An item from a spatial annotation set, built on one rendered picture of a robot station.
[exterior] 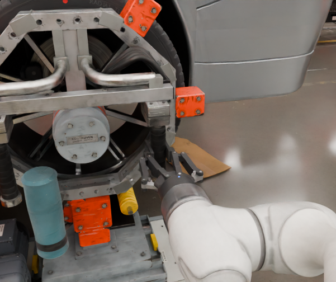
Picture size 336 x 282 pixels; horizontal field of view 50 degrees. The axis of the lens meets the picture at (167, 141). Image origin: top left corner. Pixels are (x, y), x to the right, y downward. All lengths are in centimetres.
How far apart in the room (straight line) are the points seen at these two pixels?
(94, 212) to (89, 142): 34
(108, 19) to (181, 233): 57
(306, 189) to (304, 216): 173
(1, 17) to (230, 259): 80
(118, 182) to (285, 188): 136
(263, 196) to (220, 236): 165
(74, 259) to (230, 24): 103
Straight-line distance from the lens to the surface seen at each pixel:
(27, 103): 79
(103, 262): 143
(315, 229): 57
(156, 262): 149
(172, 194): 64
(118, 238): 151
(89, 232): 121
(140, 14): 95
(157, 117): 79
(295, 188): 229
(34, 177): 98
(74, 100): 78
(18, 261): 125
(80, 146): 88
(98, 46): 132
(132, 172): 110
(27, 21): 94
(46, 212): 100
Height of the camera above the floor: 124
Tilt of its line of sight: 27 degrees down
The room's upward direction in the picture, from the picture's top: straight up
